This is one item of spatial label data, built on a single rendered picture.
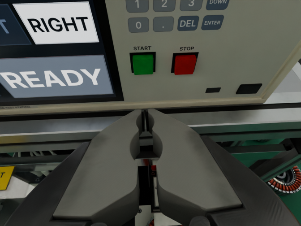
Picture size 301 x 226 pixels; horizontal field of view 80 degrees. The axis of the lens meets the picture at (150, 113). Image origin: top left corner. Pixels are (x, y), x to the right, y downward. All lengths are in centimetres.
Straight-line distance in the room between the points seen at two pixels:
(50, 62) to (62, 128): 8
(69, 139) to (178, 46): 16
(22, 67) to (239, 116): 23
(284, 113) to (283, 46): 9
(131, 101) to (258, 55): 13
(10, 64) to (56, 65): 4
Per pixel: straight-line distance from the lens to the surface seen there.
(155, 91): 20
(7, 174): 29
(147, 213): 51
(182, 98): 21
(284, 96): 29
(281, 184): 63
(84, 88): 20
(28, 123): 25
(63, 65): 18
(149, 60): 16
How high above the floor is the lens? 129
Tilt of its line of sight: 54 degrees down
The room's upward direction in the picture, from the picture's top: 1 degrees counter-clockwise
